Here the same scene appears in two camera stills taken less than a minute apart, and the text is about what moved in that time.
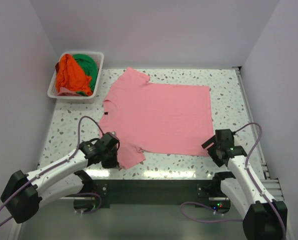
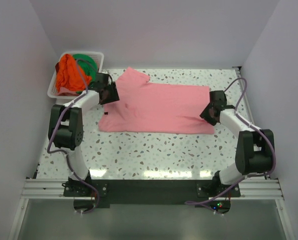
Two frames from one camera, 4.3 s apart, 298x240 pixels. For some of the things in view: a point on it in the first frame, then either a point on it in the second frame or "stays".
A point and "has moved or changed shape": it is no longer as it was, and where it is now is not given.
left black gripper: [111, 164] -> [114, 97]
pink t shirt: [158, 118] has moved or changed shape
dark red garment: [57, 66] stays
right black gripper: [208, 142] -> [205, 116]
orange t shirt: [70, 75] stays
